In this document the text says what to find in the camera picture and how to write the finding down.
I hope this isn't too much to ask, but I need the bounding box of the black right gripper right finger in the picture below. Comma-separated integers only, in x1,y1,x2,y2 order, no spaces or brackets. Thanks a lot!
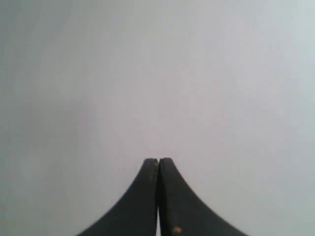
157,158,245,236

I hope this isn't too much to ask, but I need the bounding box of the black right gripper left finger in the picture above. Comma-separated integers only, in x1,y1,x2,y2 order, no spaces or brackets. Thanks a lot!
79,158,158,236

